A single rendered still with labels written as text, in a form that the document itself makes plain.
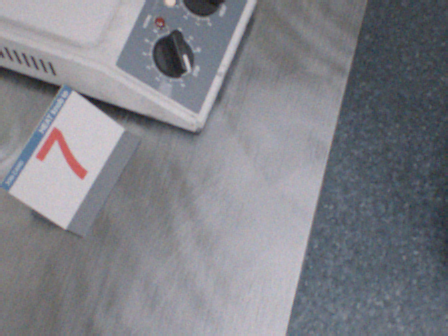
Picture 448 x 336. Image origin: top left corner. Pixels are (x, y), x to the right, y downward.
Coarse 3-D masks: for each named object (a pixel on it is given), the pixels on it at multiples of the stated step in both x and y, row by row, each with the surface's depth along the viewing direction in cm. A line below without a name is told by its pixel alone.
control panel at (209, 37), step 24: (240, 0) 70; (144, 24) 66; (168, 24) 66; (192, 24) 67; (216, 24) 68; (144, 48) 65; (192, 48) 67; (216, 48) 68; (144, 72) 65; (192, 72) 67; (216, 72) 68; (168, 96) 65; (192, 96) 66
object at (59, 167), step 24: (72, 96) 66; (72, 120) 66; (96, 120) 67; (48, 144) 65; (72, 144) 66; (96, 144) 67; (24, 168) 64; (48, 168) 65; (72, 168) 66; (24, 192) 64; (48, 192) 65; (72, 192) 66
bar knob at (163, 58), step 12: (168, 36) 65; (180, 36) 65; (156, 48) 65; (168, 48) 65; (180, 48) 65; (156, 60) 65; (168, 60) 65; (180, 60) 64; (192, 60) 66; (168, 72) 65; (180, 72) 65
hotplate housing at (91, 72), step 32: (128, 0) 66; (256, 0) 72; (0, 32) 65; (32, 32) 65; (128, 32) 65; (0, 64) 70; (32, 64) 68; (64, 64) 65; (96, 64) 64; (224, 64) 68; (96, 96) 69; (128, 96) 66; (160, 96) 65; (192, 128) 67
